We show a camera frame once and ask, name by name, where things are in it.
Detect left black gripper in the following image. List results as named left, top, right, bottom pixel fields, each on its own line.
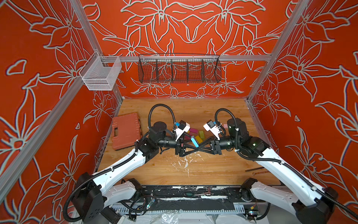
left=156, top=133, right=198, bottom=158

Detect blue striped block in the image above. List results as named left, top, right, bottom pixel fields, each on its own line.
left=191, top=136, right=200, bottom=148

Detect yellow block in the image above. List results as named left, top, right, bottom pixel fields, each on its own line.
left=195, top=136, right=203, bottom=144

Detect green block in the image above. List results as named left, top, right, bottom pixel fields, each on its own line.
left=199, top=130, right=205, bottom=140

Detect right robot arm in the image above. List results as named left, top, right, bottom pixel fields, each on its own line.
left=204, top=118, right=358, bottom=224

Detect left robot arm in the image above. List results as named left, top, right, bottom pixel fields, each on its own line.
left=62, top=121, right=211, bottom=224

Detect magenta block top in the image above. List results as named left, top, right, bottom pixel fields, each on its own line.
left=189, top=128, right=199, bottom=134

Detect red plastic tool case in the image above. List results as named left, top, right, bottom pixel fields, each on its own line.
left=112, top=113, right=142, bottom=151

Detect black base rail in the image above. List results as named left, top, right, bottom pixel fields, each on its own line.
left=139, top=185, right=268, bottom=213

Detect black wire basket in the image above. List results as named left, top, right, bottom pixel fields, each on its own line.
left=138, top=53, right=222, bottom=84

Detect white wire basket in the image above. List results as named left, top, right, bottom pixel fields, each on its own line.
left=79, top=51, right=122, bottom=91

